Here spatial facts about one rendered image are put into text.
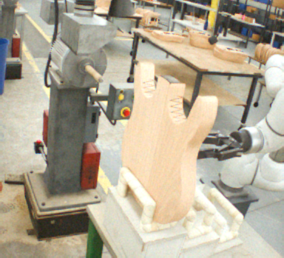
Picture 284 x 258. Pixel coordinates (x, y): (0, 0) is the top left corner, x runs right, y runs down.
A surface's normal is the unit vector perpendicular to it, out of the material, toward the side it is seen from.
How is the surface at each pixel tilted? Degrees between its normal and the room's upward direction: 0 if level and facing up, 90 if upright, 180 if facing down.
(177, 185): 90
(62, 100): 90
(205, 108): 78
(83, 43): 90
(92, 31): 90
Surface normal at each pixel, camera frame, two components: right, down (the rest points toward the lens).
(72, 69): 0.32, 0.46
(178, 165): -0.88, 0.04
